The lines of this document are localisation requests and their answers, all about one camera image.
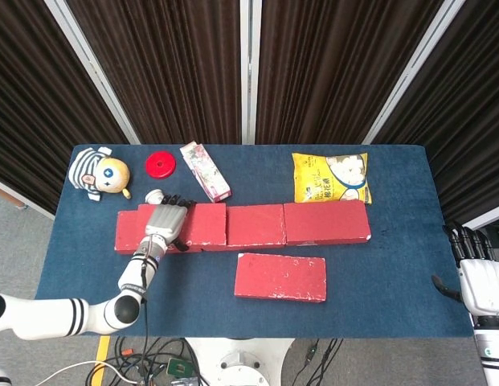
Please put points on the dark equipment with green light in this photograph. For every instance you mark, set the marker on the dark equipment with green light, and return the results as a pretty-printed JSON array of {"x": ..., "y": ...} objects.
[{"x": 496, "y": 231}]

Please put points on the green circuit board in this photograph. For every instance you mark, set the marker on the green circuit board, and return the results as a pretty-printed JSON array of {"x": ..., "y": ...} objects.
[{"x": 178, "y": 366}]

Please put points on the brown fabric divider panel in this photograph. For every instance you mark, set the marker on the brown fabric divider panel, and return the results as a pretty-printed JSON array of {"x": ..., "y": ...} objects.
[
  {"x": 333, "y": 72},
  {"x": 32, "y": 100},
  {"x": 466, "y": 120},
  {"x": 173, "y": 72}
]

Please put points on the striped yellow plush toy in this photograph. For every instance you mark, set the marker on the striped yellow plush toy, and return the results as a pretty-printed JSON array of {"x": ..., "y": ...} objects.
[{"x": 112, "y": 175}]

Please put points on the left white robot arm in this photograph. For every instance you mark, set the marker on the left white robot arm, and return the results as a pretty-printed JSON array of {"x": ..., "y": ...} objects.
[{"x": 52, "y": 317}]

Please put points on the red round plastic disc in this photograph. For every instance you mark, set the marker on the red round plastic disc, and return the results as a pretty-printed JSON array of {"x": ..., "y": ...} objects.
[{"x": 154, "y": 171}]

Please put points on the white divider frame post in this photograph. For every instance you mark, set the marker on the white divider frame post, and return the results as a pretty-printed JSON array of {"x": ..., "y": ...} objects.
[
  {"x": 94, "y": 76},
  {"x": 413, "y": 72},
  {"x": 249, "y": 72}
]

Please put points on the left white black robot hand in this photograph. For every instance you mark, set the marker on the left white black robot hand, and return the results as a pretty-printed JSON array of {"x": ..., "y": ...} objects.
[{"x": 164, "y": 219}]

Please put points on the small white jar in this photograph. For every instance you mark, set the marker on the small white jar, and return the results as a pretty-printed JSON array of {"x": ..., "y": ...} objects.
[{"x": 153, "y": 195}]

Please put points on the blue table cloth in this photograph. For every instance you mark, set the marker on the blue table cloth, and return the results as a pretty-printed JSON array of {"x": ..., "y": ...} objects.
[{"x": 233, "y": 317}]

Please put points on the floral tissue pack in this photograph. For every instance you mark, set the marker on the floral tissue pack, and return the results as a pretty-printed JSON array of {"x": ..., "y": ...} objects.
[{"x": 205, "y": 173}]

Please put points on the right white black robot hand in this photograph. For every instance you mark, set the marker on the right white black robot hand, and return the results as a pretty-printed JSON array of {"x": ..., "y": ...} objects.
[{"x": 484, "y": 285}]

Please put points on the red foam brick grey patch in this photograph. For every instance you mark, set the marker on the red foam brick grey patch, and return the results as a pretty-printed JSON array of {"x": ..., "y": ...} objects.
[{"x": 205, "y": 225}]

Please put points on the yellow floor tape strip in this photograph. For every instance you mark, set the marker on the yellow floor tape strip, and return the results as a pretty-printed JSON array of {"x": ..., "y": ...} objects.
[{"x": 100, "y": 358}]

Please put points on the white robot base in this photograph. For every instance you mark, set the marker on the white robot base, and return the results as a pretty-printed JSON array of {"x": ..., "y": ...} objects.
[{"x": 237, "y": 362}]

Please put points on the yellow marshmallow bag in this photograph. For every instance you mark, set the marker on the yellow marshmallow bag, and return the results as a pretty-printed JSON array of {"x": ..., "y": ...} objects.
[{"x": 313, "y": 177}]

